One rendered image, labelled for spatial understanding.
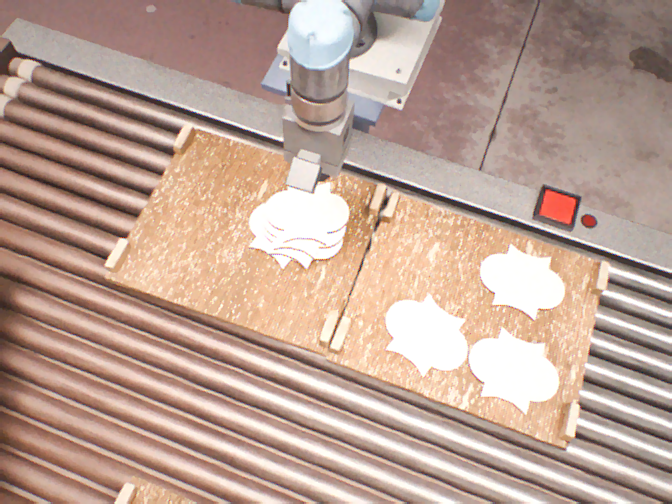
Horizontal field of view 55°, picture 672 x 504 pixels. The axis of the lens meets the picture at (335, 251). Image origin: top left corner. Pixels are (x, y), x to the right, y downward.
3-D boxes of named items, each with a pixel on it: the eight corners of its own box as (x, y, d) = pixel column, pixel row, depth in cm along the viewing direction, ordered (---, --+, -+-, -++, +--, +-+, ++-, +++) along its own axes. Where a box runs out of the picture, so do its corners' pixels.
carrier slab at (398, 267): (391, 195, 125) (392, 191, 123) (603, 267, 119) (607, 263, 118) (325, 361, 110) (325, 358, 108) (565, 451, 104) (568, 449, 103)
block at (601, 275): (595, 265, 118) (601, 259, 115) (605, 269, 117) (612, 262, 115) (589, 293, 115) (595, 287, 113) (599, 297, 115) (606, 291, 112)
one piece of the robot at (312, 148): (261, 128, 83) (268, 195, 98) (327, 148, 82) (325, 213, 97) (295, 61, 88) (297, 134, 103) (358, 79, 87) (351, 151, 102)
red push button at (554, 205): (543, 192, 127) (545, 188, 125) (573, 202, 126) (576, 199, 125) (536, 217, 124) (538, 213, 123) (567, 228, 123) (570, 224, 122)
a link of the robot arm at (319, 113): (337, 111, 82) (276, 93, 83) (335, 133, 86) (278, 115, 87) (356, 68, 85) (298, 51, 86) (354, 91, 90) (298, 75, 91)
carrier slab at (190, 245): (191, 130, 130) (189, 125, 128) (387, 191, 125) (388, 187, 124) (106, 281, 115) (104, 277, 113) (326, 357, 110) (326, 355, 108)
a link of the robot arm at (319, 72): (365, -4, 76) (341, 48, 72) (359, 63, 86) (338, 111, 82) (301, -21, 77) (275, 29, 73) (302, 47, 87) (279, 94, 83)
